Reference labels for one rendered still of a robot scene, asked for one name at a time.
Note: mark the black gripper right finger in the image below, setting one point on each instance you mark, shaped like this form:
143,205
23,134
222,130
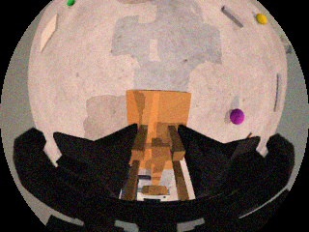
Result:
208,158

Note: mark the magenta ball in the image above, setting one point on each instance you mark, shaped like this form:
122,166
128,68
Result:
236,116

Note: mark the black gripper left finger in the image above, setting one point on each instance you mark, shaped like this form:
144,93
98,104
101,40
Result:
109,156

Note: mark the orange toy catapult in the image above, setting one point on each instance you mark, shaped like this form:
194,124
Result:
157,144

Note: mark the yellow ball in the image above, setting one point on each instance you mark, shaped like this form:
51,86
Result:
261,18

